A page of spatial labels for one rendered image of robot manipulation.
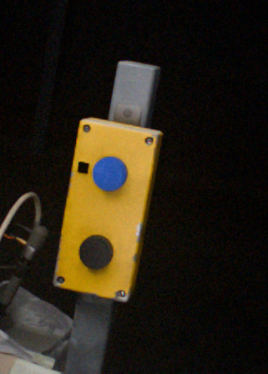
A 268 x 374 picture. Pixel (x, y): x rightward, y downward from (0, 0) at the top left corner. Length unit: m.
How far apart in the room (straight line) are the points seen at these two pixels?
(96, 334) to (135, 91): 0.39
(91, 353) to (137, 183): 0.30
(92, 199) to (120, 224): 0.06
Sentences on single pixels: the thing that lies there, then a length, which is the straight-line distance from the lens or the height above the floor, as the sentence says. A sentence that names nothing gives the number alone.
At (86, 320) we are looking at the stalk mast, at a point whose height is 1.23.
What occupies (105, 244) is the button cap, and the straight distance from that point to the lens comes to 1.48.
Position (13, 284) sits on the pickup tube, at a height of 0.85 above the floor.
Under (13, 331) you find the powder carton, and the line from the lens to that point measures 3.33.
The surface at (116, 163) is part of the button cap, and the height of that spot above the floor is 1.50.
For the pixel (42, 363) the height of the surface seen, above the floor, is 1.17.
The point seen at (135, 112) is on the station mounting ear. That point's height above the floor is 1.57.
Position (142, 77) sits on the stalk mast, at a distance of 1.52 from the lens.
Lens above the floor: 1.73
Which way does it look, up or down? 10 degrees down
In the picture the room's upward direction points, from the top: 10 degrees clockwise
